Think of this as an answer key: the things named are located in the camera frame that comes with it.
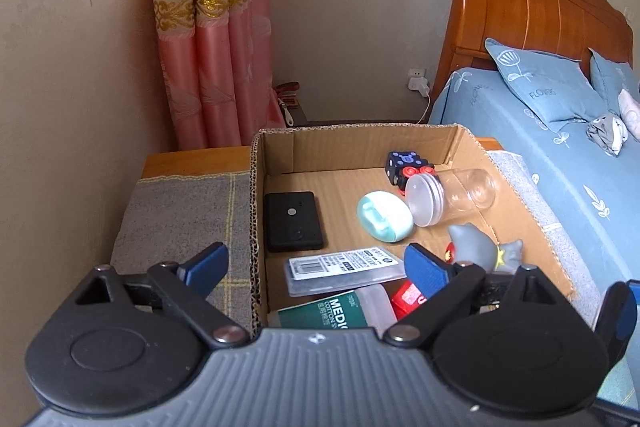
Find red-handled bag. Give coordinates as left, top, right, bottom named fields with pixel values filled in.
left=271, top=81, right=302, bottom=128

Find blue floral bedsheet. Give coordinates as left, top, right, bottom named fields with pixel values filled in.
left=427, top=68, right=640, bottom=410

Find crumpled grey cloth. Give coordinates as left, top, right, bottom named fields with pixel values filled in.
left=585, top=112, right=629, bottom=156

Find grey toy figure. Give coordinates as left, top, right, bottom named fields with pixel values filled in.
left=446, top=223, right=525, bottom=276

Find clear plastic jar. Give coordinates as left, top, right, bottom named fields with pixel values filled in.
left=404, top=167, right=497, bottom=228

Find green and white swab box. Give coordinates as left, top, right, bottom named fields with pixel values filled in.
left=267, top=284, right=399, bottom=338

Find clear labelled plastic case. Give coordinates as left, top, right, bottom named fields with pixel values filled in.
left=286, top=245, right=407, bottom=298

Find large blue floral pillow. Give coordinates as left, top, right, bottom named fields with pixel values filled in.
left=484, top=38, right=609, bottom=134

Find red toy train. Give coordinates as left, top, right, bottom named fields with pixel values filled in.
left=390, top=279, right=432, bottom=321

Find cardboard box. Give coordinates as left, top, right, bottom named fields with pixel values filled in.
left=248, top=123, right=576, bottom=341

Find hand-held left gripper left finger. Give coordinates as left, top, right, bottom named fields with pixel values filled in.
left=75, top=242, right=251, bottom=350

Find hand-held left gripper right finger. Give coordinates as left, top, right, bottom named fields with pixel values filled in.
left=382, top=243, right=571, bottom=349

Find white and pink cloth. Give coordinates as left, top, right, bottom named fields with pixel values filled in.
left=617, top=88, right=640, bottom=144

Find pink curtain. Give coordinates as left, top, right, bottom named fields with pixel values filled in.
left=149, top=0, right=301, bottom=152

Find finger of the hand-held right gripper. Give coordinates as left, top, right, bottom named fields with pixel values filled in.
left=595, top=280, right=640, bottom=371

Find wooden headboard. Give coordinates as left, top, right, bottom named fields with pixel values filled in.
left=430, top=0, right=636, bottom=104

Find black rectangular device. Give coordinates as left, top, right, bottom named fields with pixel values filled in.
left=263, top=191, right=326, bottom=254

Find black and red toy cubes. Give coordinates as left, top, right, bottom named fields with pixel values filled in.
left=384, top=149, right=436, bottom=196

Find mint egg-shaped case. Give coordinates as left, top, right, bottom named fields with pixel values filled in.
left=356, top=190, right=415, bottom=243

